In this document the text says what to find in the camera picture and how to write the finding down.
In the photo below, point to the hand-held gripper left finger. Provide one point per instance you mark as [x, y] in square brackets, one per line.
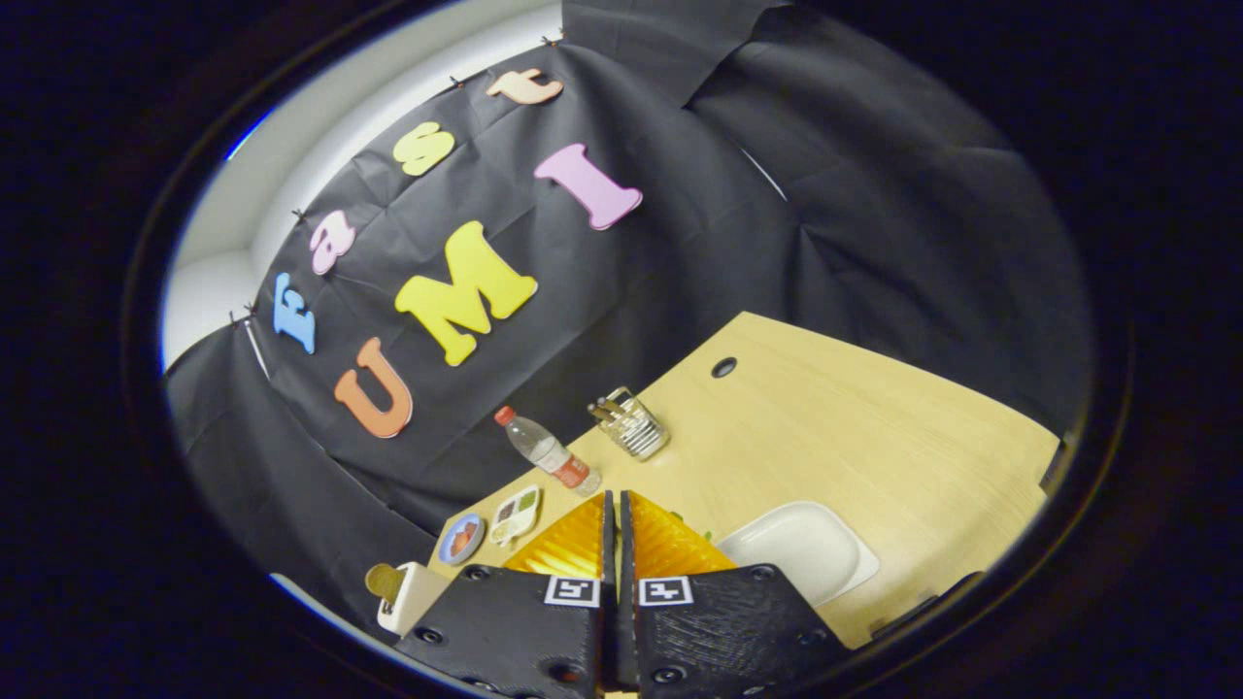
[515, 631]

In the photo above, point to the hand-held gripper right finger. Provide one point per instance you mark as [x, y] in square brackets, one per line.
[719, 631]

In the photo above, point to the brown bread slice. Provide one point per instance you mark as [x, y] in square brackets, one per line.
[384, 581]

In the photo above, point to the white compartment condiment tray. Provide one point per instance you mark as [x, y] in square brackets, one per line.
[513, 532]

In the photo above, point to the white toaster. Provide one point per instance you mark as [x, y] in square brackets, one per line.
[419, 594]

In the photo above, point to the red food slices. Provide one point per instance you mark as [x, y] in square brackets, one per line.
[463, 538]

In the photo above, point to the white rectangular plate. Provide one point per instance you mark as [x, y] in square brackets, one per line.
[796, 549]

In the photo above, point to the small blue plate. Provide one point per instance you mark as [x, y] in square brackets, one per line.
[477, 521]

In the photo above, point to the clear bottle with red cap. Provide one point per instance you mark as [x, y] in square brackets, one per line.
[544, 449]

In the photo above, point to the black backdrop cloth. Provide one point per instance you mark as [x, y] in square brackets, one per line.
[680, 291]

